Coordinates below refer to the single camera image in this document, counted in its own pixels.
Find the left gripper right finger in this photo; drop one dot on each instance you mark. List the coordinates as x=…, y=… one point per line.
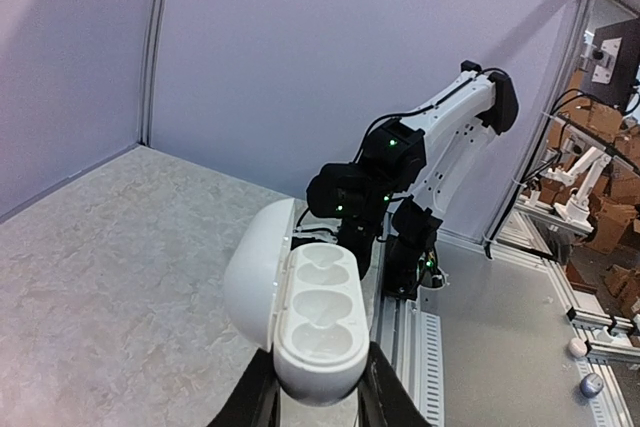
x=381, y=398

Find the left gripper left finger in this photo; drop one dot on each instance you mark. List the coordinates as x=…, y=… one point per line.
x=255, y=400

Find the white charging case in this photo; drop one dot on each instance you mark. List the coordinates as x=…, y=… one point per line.
x=304, y=305

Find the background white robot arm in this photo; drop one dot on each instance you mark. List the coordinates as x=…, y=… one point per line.
x=582, y=178

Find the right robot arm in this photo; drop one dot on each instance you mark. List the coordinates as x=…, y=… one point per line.
x=407, y=168

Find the white ball on floor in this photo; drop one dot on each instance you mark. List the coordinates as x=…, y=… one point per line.
x=577, y=348

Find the blue grey ball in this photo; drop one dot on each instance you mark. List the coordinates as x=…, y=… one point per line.
x=591, y=385

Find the cardboard box pile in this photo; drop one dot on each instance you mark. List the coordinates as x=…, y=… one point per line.
x=606, y=261

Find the white slotted cable duct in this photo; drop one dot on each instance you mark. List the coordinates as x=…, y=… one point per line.
x=431, y=391

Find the aluminium front rail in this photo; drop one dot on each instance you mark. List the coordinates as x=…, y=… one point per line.
x=396, y=328

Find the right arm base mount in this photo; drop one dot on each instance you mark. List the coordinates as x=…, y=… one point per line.
x=407, y=269

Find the left aluminium corner post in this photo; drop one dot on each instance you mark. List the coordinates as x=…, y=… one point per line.
x=150, y=53

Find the aluminium corner post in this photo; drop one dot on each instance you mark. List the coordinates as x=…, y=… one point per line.
x=150, y=53
x=548, y=96

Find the right aluminium corner post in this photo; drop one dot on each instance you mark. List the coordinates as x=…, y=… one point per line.
x=548, y=96

